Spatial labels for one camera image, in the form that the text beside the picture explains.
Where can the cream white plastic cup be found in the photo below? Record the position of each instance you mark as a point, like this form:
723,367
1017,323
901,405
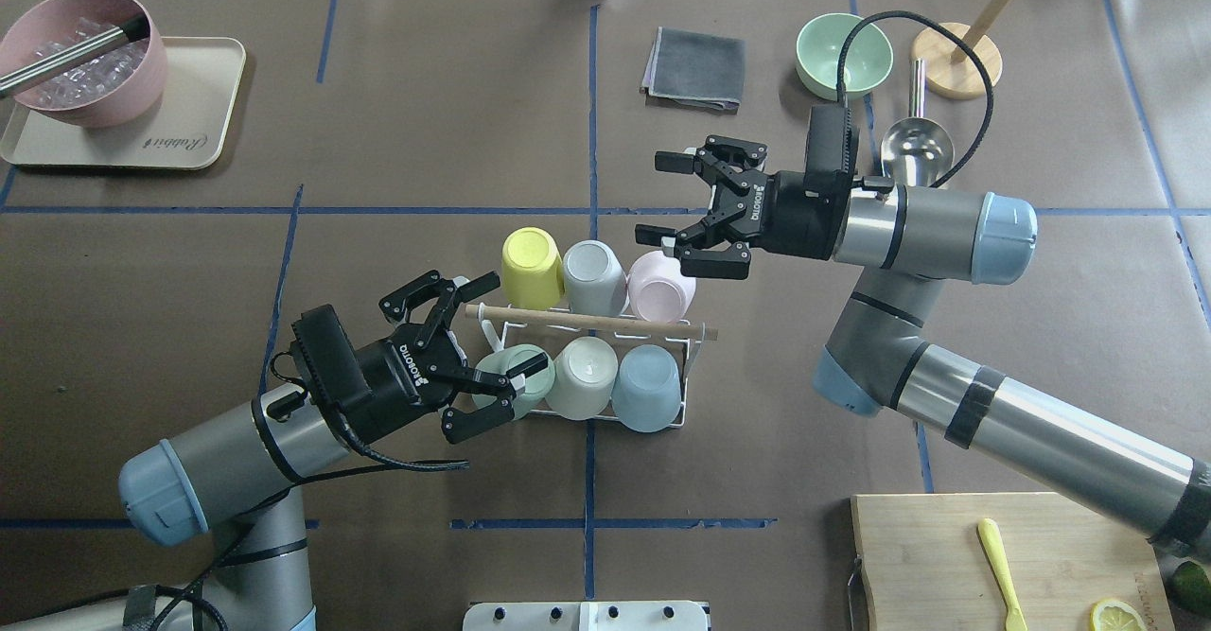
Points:
585,372

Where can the yellow plastic cup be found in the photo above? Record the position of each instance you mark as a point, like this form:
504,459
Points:
531,269

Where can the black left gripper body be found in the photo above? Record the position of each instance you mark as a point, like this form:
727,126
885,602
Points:
390,380

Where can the wooden mug tree stand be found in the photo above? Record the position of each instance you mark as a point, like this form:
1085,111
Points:
949,71

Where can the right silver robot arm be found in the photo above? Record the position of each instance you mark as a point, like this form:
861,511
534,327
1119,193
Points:
1070,349

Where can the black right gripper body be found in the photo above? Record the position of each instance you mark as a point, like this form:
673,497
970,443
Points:
793,219

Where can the beige plastic tray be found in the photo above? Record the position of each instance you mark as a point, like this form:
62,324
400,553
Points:
184,130

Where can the metal scoop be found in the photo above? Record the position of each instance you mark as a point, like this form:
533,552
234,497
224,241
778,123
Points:
916,150

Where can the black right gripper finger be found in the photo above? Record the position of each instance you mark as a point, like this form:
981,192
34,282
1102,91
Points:
678,162
665,238

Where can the light blue plastic cup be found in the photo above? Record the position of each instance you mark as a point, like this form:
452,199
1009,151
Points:
646,394

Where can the mint green bowl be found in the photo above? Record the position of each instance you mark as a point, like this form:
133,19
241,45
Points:
869,60

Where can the green avocado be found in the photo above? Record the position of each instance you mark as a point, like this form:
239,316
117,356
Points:
1189,587

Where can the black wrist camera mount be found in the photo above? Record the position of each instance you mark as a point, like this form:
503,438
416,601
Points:
830,147
327,364

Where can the yellow plastic spoon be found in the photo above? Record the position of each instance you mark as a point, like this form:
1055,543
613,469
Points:
992,543

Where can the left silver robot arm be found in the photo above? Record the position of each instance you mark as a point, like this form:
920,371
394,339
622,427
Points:
238,477

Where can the grey-blue plastic cup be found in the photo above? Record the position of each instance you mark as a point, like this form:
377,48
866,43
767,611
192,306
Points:
594,280

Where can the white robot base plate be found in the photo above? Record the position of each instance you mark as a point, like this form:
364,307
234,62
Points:
589,615

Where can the lemon slice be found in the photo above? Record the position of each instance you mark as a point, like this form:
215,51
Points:
1113,614

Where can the white cup holder rack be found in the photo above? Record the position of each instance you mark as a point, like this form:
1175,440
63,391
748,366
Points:
506,329

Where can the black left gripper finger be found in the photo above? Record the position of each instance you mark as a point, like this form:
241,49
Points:
467,290
503,367

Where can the grey folded cloth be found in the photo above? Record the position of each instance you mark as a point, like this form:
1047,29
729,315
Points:
696,69

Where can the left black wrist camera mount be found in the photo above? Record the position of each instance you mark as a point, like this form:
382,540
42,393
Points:
327,364

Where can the pink bowl with beads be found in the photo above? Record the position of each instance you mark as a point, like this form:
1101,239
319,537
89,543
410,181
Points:
91,63

